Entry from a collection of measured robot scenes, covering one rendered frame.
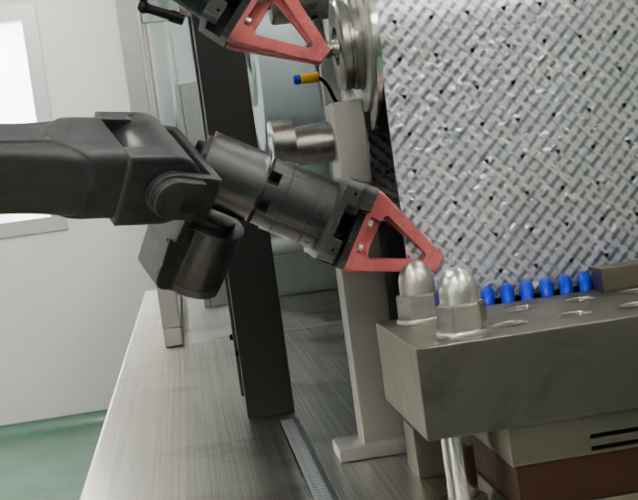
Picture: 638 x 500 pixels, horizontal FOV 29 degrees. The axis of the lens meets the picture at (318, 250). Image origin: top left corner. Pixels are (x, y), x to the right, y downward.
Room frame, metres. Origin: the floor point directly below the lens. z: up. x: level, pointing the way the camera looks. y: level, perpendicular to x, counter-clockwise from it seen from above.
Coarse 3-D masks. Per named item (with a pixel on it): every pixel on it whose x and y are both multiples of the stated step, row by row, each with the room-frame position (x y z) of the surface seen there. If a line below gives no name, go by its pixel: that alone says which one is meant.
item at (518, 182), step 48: (432, 96) 0.98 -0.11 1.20; (480, 96) 0.99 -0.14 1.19; (528, 96) 0.99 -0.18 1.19; (576, 96) 1.00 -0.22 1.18; (624, 96) 1.00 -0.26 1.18; (432, 144) 0.98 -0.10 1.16; (480, 144) 0.99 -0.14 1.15; (528, 144) 0.99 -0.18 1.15; (576, 144) 1.00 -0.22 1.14; (624, 144) 1.00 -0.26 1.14; (432, 192) 0.98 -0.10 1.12; (480, 192) 0.99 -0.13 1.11; (528, 192) 0.99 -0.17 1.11; (576, 192) 1.00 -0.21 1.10; (624, 192) 1.00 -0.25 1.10; (432, 240) 0.98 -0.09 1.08; (480, 240) 0.99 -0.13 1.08; (528, 240) 0.99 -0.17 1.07; (576, 240) 1.00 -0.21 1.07; (624, 240) 1.00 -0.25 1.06; (480, 288) 0.99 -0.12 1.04
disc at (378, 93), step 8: (368, 0) 0.98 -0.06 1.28; (368, 8) 0.98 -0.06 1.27; (368, 16) 0.98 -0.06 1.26; (376, 16) 0.97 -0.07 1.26; (376, 24) 0.97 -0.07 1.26; (376, 32) 0.97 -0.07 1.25; (376, 40) 0.97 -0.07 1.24; (376, 48) 0.97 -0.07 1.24; (376, 56) 0.97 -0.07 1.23; (376, 64) 0.98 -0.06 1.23; (376, 72) 0.98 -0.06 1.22; (376, 80) 0.99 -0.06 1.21; (376, 88) 0.99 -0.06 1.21; (376, 96) 0.99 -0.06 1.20; (376, 104) 1.00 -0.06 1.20; (368, 112) 1.04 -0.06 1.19; (376, 112) 1.00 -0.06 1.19; (368, 120) 1.05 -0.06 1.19; (376, 120) 1.01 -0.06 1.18; (368, 128) 1.06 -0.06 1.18; (376, 128) 1.03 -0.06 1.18
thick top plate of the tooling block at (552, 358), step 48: (384, 336) 0.90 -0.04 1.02; (432, 336) 0.83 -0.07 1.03; (480, 336) 0.80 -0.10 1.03; (528, 336) 0.79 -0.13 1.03; (576, 336) 0.79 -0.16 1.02; (624, 336) 0.80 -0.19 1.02; (384, 384) 0.94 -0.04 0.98; (432, 384) 0.78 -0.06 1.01; (480, 384) 0.79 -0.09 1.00; (528, 384) 0.79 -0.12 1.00; (576, 384) 0.79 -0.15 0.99; (624, 384) 0.80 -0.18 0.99; (432, 432) 0.78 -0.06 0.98; (480, 432) 0.79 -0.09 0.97
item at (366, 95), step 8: (360, 0) 1.00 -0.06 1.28; (360, 8) 1.00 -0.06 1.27; (360, 16) 1.01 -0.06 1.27; (368, 24) 0.99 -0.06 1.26; (368, 32) 0.99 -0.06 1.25; (368, 40) 0.99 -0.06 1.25; (368, 48) 0.99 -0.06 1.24; (368, 56) 0.99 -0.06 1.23; (368, 64) 1.00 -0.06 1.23; (368, 72) 1.00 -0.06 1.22; (368, 80) 1.01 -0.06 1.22; (368, 88) 1.01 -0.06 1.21; (360, 96) 1.06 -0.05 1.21; (368, 96) 1.02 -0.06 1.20; (384, 96) 1.01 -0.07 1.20; (368, 104) 1.02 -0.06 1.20; (384, 104) 1.03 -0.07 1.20
